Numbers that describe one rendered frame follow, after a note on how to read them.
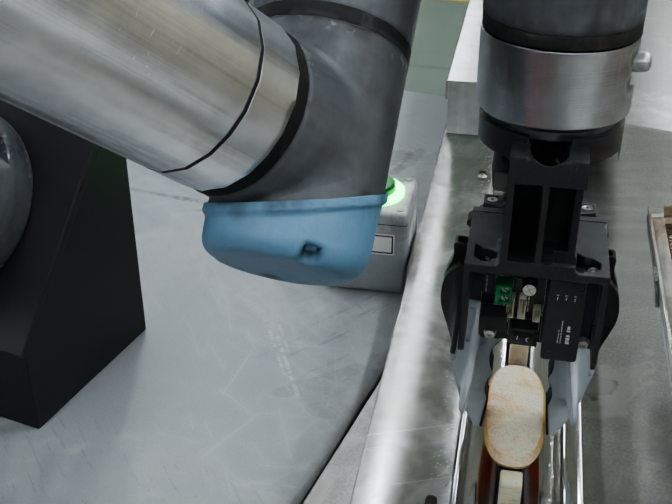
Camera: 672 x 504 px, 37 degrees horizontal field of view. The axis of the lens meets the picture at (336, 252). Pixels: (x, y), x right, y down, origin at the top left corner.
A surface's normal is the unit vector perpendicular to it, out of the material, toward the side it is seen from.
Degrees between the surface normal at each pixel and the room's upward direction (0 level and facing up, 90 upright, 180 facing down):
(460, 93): 90
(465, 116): 90
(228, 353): 0
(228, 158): 109
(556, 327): 90
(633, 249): 0
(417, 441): 0
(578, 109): 91
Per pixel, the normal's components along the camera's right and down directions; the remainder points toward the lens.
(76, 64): 0.40, 0.72
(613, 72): 0.45, 0.44
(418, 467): 0.00, -0.86
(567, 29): -0.16, 0.50
